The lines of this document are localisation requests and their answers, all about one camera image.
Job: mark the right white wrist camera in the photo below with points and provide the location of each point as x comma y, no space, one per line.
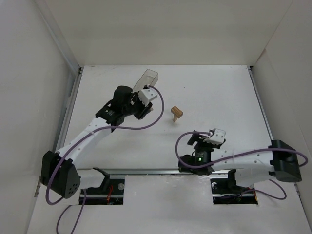
216,136

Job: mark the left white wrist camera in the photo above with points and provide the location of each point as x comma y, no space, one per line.
147,95

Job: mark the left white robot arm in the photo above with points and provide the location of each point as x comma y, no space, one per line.
105,122

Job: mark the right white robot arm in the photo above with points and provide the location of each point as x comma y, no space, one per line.
279,160

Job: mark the striped dark wood block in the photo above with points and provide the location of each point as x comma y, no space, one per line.
176,112

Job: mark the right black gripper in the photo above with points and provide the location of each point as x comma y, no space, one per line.
197,140

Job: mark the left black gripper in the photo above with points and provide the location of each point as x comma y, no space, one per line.
143,110

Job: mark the clear plastic box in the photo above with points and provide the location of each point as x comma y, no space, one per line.
149,77

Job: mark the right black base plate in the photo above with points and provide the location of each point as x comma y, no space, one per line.
224,193

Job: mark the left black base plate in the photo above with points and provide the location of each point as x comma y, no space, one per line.
111,194

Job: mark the aluminium rail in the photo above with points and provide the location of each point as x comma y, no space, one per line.
67,109
156,171

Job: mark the aluminium left rail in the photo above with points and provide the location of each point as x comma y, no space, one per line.
67,109

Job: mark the aluminium front rail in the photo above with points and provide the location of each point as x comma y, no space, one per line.
156,171

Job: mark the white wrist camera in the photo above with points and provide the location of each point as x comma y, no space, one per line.
147,95
216,136

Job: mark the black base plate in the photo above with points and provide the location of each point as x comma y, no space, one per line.
224,193
111,194

